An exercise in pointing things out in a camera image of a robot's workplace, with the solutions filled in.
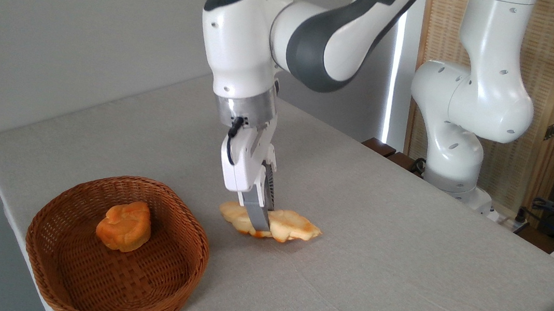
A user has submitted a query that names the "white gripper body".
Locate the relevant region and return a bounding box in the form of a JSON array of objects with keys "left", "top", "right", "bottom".
[{"left": 216, "top": 110, "right": 282, "bottom": 198}]

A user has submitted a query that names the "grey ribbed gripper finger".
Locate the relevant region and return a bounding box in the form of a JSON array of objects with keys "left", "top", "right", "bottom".
[
  {"left": 238, "top": 187, "right": 275, "bottom": 233},
  {"left": 256, "top": 144, "right": 283, "bottom": 213}
]

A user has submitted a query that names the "pale braided bread loaf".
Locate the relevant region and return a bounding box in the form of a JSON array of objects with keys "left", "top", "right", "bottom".
[{"left": 216, "top": 199, "right": 325, "bottom": 249}]

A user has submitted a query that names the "orange round bread roll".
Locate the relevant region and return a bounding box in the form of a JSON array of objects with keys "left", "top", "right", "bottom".
[{"left": 93, "top": 196, "right": 155, "bottom": 256}]

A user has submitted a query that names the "brown wicker basket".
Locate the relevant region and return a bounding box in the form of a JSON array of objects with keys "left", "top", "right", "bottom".
[{"left": 17, "top": 164, "right": 218, "bottom": 311}]

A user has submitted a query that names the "dark brown wooden block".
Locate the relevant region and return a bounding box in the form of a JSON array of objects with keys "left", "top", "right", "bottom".
[
  {"left": 360, "top": 136, "right": 399, "bottom": 160},
  {"left": 385, "top": 150, "right": 427, "bottom": 179}
]

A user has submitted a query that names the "grey tablecloth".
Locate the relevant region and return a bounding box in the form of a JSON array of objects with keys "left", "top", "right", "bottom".
[{"left": 0, "top": 50, "right": 554, "bottom": 311}]

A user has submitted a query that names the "white power strip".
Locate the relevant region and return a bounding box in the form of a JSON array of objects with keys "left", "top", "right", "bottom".
[{"left": 487, "top": 203, "right": 532, "bottom": 236}]

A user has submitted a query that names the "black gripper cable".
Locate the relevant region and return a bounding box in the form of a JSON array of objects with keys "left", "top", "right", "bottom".
[{"left": 223, "top": 115, "right": 246, "bottom": 167}]

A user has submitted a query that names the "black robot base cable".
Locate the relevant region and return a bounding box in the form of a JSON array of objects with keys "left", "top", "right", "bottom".
[{"left": 409, "top": 156, "right": 429, "bottom": 176}]

